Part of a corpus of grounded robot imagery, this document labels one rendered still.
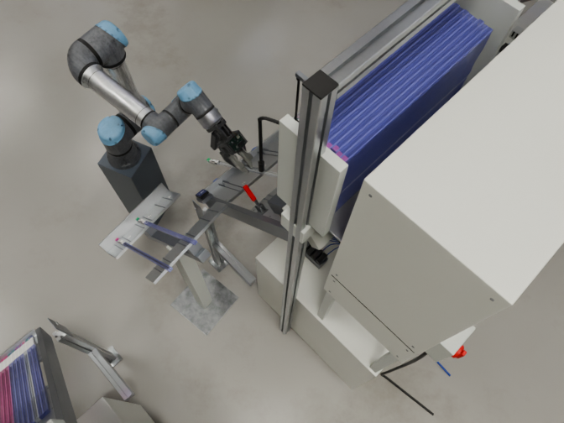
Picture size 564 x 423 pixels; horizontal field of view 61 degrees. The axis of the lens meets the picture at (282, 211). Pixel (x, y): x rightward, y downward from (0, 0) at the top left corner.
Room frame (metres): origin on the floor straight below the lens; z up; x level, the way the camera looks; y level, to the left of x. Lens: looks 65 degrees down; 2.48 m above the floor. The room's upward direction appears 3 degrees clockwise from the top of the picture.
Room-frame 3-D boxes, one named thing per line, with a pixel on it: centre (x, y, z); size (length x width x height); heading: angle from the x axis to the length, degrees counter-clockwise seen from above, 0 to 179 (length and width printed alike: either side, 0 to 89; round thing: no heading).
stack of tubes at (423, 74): (0.72, -0.24, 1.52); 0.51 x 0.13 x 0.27; 138
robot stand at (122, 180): (1.12, 0.74, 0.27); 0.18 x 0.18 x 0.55; 69
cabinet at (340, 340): (0.68, -0.37, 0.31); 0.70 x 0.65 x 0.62; 138
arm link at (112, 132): (1.13, 0.73, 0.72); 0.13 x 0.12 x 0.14; 145
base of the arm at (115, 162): (1.12, 0.74, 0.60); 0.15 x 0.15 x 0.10
